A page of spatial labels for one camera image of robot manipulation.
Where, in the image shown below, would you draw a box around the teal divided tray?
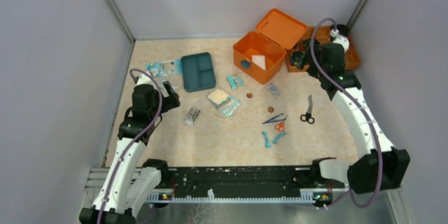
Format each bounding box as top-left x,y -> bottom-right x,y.
181,52 -> 217,92

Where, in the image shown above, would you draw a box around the teal clear packet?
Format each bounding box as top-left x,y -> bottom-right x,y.
219,97 -> 240,118

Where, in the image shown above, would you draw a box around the black handled scissors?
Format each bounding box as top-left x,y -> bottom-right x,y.
300,95 -> 315,124

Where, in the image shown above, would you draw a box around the teal small packet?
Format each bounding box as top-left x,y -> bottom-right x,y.
226,74 -> 246,89

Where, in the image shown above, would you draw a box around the teal clip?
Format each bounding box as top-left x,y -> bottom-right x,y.
262,131 -> 271,148
272,132 -> 287,144

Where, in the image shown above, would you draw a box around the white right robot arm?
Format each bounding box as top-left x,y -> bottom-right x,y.
296,25 -> 410,194

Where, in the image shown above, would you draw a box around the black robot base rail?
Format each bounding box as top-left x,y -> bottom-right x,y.
143,159 -> 346,208

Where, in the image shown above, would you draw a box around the orange small scissors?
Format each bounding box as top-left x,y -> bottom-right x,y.
274,117 -> 286,132

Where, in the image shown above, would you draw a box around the small clear blue packet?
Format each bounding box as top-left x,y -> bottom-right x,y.
266,83 -> 281,96

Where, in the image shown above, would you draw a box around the teal clip right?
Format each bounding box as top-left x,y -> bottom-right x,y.
272,132 -> 287,144

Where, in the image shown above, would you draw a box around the blue white packet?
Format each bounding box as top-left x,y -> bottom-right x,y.
147,59 -> 182,77

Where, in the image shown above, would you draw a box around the orange medicine box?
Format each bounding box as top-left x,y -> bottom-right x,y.
233,8 -> 309,85

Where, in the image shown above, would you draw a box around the white gauze pad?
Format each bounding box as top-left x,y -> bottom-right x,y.
251,54 -> 266,70

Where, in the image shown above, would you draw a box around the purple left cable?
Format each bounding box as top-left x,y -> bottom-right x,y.
96,68 -> 163,224

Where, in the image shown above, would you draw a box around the teal clip left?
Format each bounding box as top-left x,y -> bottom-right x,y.
262,131 -> 271,148

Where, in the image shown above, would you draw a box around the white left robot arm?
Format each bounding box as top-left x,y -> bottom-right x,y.
79,73 -> 180,223

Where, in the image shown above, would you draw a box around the orange compartment tray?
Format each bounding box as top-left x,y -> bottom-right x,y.
285,25 -> 361,73

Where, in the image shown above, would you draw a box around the small pill blister bag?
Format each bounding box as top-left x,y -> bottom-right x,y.
184,107 -> 201,127

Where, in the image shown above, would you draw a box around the beige gauze packet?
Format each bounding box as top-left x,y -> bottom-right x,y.
207,88 -> 230,109

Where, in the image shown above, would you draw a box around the blue tweezers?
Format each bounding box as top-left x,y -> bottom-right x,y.
263,113 -> 287,124

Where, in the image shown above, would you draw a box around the black tape roll left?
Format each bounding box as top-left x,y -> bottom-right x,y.
290,51 -> 307,70

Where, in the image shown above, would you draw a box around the clear bag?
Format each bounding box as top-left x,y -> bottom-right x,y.
157,78 -> 177,96

